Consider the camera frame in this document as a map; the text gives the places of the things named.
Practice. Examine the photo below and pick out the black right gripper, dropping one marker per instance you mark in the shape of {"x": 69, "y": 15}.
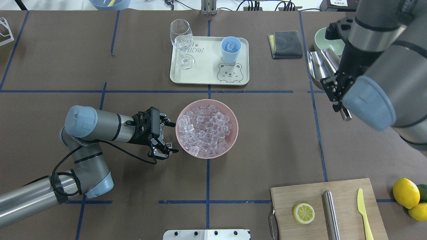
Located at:
{"x": 356, "y": 57}

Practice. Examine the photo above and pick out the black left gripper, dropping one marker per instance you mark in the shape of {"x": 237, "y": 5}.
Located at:
{"x": 137, "y": 137}

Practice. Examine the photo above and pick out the metal ice scoop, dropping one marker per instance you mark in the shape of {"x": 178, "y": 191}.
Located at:
{"x": 323, "y": 67}

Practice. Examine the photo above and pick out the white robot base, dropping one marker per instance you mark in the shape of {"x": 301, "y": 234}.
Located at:
{"x": 207, "y": 234}

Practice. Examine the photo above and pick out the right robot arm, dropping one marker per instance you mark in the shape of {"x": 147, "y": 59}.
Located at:
{"x": 381, "y": 76}

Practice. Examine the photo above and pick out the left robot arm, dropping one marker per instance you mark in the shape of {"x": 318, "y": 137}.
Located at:
{"x": 84, "y": 130}

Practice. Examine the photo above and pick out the pile of clear ice cubes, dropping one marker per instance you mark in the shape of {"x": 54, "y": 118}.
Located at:
{"x": 205, "y": 130}

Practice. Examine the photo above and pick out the blue plastic cup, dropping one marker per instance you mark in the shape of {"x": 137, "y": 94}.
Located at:
{"x": 230, "y": 58}

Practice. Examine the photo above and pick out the pink bowl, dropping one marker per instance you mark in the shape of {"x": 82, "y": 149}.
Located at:
{"x": 186, "y": 146}

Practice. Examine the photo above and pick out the green bowl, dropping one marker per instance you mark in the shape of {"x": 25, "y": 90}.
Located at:
{"x": 321, "y": 43}

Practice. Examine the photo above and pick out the grey folded cloth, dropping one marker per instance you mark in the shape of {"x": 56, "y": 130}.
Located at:
{"x": 285, "y": 45}

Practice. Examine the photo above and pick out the wooden cutting board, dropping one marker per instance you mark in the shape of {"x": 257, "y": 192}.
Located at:
{"x": 344, "y": 194}

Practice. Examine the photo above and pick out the cream bear tray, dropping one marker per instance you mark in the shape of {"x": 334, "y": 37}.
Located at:
{"x": 209, "y": 67}

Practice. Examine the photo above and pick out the yellow plastic knife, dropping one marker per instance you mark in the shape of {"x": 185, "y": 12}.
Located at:
{"x": 362, "y": 210}

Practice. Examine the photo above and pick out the clear wine glass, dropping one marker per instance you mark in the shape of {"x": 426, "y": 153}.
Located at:
{"x": 181, "y": 38}

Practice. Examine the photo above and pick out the yellow lemon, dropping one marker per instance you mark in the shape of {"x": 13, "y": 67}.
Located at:
{"x": 406, "y": 193}
{"x": 419, "y": 212}

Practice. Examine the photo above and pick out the lemon half slice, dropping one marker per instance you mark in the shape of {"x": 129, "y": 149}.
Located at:
{"x": 303, "y": 213}

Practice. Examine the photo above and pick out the green lime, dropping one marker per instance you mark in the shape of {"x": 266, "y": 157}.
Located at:
{"x": 422, "y": 188}

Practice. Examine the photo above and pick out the yellow plastic fork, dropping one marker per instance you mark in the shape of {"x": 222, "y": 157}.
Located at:
{"x": 111, "y": 3}

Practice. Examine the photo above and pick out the blue bowl with fork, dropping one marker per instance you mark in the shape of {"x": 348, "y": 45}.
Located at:
{"x": 102, "y": 5}

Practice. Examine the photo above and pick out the white wire cup rack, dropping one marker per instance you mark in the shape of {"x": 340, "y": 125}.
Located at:
{"x": 5, "y": 32}

